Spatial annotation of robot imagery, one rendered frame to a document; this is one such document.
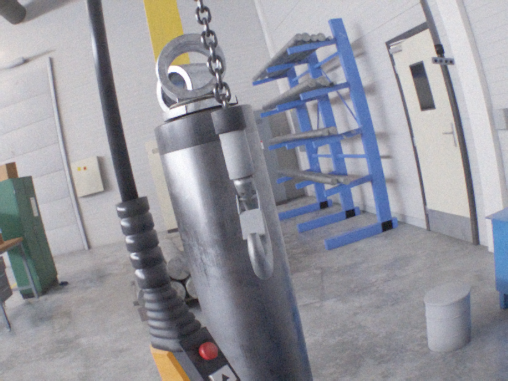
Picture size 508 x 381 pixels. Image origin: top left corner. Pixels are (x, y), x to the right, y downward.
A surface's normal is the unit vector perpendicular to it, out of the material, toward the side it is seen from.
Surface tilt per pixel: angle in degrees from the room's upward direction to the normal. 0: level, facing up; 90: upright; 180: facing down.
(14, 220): 90
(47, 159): 90
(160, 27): 90
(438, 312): 90
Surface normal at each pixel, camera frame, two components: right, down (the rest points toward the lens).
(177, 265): 0.24, 0.02
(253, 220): -0.23, -0.32
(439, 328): -0.75, 0.23
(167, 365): -0.60, 0.21
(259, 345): 0.04, 0.07
